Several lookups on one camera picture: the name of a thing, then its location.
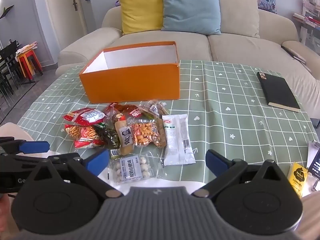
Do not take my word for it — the red spicy strip packet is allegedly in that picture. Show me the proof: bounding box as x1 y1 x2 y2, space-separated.
117 104 143 117

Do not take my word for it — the red plastic stool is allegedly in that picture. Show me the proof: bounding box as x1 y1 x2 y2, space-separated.
17 49 43 78

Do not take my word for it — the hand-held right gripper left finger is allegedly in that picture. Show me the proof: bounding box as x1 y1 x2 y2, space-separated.
25 149 123 197

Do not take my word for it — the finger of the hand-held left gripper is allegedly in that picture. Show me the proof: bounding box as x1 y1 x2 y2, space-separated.
0 152 48 170
0 136 50 155

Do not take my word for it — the brown tofu snack packet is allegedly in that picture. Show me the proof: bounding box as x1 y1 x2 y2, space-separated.
114 120 134 155

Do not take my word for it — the white door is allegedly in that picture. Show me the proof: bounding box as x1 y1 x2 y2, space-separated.
54 0 88 37

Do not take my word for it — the red packet with white label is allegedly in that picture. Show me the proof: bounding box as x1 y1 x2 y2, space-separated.
62 107 107 127

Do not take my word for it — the yellow pillow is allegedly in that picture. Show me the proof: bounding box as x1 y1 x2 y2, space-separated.
117 0 164 36

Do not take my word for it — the red packet of orange sticks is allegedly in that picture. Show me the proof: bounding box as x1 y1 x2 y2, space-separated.
64 124 105 149

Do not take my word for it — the beige pillow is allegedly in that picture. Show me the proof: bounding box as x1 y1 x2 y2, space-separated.
208 0 260 39

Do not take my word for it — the orange cardboard box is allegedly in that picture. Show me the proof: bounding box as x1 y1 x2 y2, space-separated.
79 41 180 104

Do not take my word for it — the long white snack packet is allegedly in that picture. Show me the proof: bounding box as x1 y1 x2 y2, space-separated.
162 114 196 166

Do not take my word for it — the clear packet of white balls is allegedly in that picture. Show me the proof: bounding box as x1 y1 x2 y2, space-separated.
110 154 157 184

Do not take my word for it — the clear brown and green packet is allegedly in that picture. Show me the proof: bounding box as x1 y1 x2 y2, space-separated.
142 100 170 119

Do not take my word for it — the clear mixed nut packet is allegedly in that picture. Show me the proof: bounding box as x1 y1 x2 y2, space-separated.
127 121 160 147

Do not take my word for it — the dark wall shelf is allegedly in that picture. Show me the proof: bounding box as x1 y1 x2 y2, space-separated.
0 5 14 19

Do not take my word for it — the dark green snack packet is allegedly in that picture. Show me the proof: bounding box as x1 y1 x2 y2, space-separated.
96 125 120 148

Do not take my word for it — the clear packet with red end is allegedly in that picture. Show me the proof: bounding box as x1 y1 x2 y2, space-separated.
104 102 125 125

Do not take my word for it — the green checked tablecloth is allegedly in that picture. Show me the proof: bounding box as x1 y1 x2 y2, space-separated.
16 60 320 188

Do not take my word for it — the yellow plastic stool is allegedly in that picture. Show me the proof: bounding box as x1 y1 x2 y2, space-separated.
18 56 35 78

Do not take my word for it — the black dining chair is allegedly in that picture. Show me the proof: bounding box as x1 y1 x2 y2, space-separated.
0 40 22 95

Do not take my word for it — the beige sofa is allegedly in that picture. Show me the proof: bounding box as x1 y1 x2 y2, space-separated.
55 0 320 119

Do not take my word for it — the small yellow box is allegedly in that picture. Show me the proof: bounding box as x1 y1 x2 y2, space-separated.
287 162 308 197

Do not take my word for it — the pale cloth bundle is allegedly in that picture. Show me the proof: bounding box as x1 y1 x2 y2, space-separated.
15 44 38 55

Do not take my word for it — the black notebook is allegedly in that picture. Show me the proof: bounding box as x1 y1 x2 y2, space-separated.
257 71 301 112

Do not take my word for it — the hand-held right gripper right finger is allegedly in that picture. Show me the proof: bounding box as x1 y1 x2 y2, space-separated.
192 149 290 197

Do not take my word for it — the blue pillow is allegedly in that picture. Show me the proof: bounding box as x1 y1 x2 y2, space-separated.
161 0 222 35

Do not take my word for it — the brown sausage packet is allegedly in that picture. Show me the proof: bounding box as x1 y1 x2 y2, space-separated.
155 119 167 148

